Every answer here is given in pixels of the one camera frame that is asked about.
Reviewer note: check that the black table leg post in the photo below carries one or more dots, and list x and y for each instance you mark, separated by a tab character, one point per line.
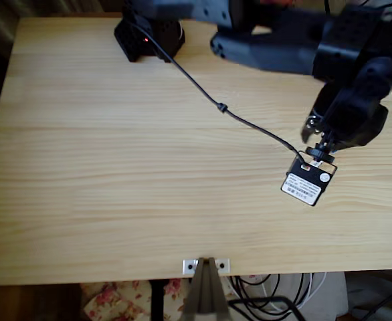
157	301

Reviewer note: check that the silver metal mounting bracket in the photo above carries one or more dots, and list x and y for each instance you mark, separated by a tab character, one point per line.
186	264

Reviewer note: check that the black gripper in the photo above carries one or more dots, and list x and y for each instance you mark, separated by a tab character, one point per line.
363	132

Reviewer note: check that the metal clamp bracket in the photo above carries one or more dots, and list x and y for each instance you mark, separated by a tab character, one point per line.
206	291

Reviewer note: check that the black camera box white label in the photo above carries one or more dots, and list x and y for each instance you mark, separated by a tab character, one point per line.
303	187

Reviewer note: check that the floral patterned cloth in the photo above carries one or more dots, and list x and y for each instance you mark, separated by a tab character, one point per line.
115	301

